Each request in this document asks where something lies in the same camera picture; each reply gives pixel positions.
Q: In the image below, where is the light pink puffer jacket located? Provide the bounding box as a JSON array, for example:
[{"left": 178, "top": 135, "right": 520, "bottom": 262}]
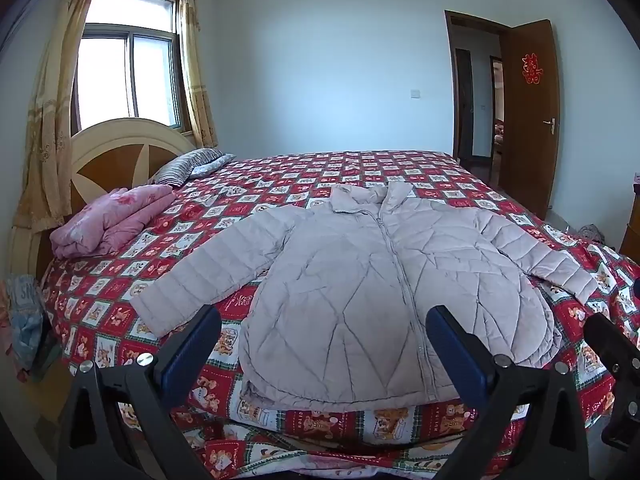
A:
[{"left": 131, "top": 182, "right": 597, "bottom": 413}]

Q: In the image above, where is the clothes pile on floor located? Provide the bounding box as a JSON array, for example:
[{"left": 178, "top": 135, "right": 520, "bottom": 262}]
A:
[{"left": 577, "top": 224, "right": 605, "bottom": 244}]

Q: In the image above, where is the folded pink blanket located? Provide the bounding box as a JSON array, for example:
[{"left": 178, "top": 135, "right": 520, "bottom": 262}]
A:
[{"left": 50, "top": 184, "right": 176, "bottom": 259}]

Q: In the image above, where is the left beige curtain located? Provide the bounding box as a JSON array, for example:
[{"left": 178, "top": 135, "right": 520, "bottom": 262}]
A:
[{"left": 13, "top": 0, "right": 92, "bottom": 232}]

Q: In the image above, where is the beige curtain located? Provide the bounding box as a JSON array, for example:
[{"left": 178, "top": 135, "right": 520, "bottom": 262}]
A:
[
  {"left": 13, "top": 0, "right": 92, "bottom": 232},
  {"left": 177, "top": 0, "right": 218, "bottom": 148}
]

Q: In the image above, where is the brown wooden door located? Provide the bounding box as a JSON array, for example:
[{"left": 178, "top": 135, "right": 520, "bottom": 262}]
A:
[{"left": 499, "top": 20, "right": 560, "bottom": 219}]

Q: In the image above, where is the cream and wood headboard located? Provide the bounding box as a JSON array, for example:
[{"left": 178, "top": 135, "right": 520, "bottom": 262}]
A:
[{"left": 6, "top": 118, "right": 195, "bottom": 278}]

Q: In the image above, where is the red double happiness decal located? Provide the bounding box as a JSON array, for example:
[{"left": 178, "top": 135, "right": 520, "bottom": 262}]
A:
[{"left": 522, "top": 53, "right": 544, "bottom": 84}]

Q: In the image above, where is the striped grey pillow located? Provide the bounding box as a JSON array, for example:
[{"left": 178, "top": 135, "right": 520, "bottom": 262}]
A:
[{"left": 149, "top": 148, "right": 235, "bottom": 188}]

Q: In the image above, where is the right beige curtain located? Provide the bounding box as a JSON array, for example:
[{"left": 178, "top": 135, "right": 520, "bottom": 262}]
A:
[{"left": 177, "top": 0, "right": 218, "bottom": 148}]

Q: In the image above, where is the silver door handle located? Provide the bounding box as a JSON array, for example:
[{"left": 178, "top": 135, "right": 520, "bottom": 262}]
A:
[{"left": 544, "top": 117, "right": 555, "bottom": 136}]

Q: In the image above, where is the window with frame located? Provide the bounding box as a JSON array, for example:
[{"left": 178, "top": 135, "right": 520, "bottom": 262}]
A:
[{"left": 72, "top": 0, "right": 190, "bottom": 133}]

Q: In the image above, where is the dark wooden door frame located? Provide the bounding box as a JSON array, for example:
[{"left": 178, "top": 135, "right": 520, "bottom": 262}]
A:
[{"left": 445, "top": 10, "right": 509, "bottom": 188}]

